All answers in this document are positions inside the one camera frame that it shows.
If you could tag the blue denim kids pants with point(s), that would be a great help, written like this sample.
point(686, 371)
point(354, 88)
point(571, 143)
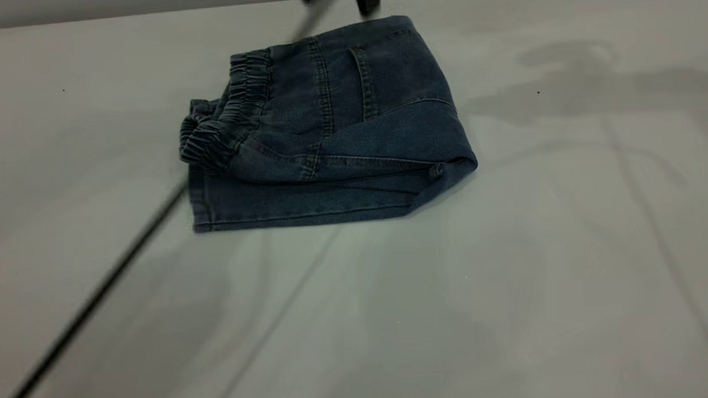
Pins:
point(340, 134)

